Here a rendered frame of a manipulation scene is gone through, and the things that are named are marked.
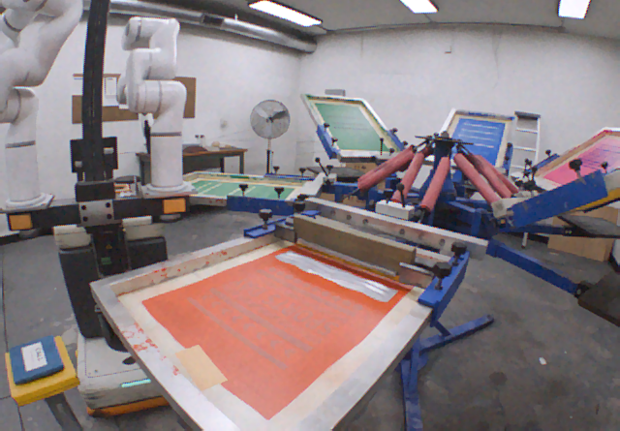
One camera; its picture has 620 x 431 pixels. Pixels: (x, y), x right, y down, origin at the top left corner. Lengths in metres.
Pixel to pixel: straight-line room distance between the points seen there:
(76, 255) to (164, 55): 0.99
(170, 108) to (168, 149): 0.11
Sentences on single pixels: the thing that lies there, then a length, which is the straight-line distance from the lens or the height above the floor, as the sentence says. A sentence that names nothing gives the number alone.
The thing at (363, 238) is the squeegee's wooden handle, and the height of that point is 1.05.
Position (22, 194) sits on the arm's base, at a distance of 0.97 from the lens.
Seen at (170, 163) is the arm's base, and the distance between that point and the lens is 0.93.
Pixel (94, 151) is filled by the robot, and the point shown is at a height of 1.26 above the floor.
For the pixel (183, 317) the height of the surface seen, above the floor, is 0.96.
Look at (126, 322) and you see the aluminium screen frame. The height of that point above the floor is 0.99.
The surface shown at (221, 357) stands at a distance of 0.58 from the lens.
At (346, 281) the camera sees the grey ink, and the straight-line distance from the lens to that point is 0.80.
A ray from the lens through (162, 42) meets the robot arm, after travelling 1.02.
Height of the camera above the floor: 1.35
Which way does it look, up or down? 14 degrees down
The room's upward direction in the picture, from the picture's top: 3 degrees clockwise
